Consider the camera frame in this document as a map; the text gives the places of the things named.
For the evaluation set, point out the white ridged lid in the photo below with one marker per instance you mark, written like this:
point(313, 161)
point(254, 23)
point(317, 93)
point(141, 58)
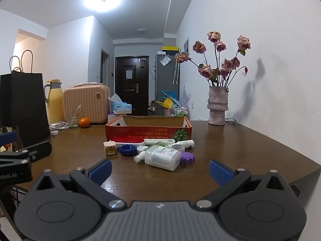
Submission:
point(143, 149)

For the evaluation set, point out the red cardboard box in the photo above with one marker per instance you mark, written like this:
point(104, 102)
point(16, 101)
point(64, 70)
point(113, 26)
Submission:
point(148, 131)

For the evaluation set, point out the dried pink roses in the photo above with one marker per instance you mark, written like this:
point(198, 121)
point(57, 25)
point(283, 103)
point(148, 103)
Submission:
point(225, 65)

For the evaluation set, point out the white paper notice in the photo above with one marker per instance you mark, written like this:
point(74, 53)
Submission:
point(129, 74)

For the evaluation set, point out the pink ribbed suitcase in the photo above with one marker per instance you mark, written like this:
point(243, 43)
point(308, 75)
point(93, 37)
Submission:
point(87, 103)

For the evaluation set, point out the paper sheet on refrigerator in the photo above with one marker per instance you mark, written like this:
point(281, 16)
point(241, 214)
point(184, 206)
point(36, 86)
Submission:
point(165, 60)

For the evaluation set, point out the grey side door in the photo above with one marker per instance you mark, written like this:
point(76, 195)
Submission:
point(105, 67)

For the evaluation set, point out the blue tissue box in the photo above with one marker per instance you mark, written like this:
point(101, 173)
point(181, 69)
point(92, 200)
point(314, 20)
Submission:
point(121, 108)

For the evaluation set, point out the dark entrance door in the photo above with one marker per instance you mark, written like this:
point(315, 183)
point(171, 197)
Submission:
point(131, 93)

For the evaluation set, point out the blue ridged lid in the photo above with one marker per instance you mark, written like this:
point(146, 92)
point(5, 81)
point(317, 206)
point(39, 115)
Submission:
point(128, 150)

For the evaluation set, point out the yellow box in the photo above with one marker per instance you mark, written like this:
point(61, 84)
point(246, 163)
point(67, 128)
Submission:
point(170, 48)

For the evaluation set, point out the rack of small bottles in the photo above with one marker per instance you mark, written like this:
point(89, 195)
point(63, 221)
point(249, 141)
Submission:
point(180, 111)

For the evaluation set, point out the pink textured vase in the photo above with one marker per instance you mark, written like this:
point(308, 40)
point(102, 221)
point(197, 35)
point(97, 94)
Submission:
point(218, 105)

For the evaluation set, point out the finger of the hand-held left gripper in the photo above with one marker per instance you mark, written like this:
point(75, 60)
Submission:
point(8, 139)
point(37, 150)

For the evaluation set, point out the clear glass cup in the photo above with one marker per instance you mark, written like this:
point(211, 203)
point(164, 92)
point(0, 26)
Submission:
point(72, 121)

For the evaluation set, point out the yellow thermos jug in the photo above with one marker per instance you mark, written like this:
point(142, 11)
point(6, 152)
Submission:
point(55, 105)

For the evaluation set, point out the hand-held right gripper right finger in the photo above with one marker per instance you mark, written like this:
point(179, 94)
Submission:
point(220, 172)

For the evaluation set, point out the yellow watering can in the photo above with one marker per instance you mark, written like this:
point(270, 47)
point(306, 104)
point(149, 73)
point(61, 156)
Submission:
point(166, 103)

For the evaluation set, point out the white measuring scoop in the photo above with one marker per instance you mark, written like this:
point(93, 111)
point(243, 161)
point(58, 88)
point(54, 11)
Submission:
point(176, 145)

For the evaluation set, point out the round ceiling lamp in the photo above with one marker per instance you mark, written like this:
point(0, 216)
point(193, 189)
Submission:
point(102, 1)

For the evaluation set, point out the wall picture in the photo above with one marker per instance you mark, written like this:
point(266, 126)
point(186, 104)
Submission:
point(186, 45)

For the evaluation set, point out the small white tube bottle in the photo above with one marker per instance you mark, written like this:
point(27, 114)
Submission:
point(186, 144)

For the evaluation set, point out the clear green bottle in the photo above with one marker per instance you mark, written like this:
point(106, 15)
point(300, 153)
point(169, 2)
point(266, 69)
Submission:
point(160, 144)

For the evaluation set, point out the black eyeglasses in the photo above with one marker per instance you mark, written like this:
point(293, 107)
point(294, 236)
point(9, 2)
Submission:
point(230, 121)

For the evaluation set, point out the small white cylinder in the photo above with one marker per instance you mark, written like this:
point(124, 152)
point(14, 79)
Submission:
point(139, 157)

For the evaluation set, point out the grey refrigerator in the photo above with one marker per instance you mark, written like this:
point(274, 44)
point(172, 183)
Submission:
point(165, 80)

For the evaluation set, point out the small white cap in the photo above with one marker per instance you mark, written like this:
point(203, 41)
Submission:
point(54, 132)

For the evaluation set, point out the purple dried flower bunch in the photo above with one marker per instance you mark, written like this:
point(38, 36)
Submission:
point(186, 95)

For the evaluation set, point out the purple ridged lid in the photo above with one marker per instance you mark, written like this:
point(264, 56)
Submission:
point(187, 158)

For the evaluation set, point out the orange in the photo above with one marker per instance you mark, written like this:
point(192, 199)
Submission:
point(84, 122)

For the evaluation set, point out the black paper bag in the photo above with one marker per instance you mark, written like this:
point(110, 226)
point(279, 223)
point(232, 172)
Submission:
point(22, 100)

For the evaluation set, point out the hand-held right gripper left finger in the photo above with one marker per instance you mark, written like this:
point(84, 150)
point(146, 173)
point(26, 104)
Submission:
point(100, 171)

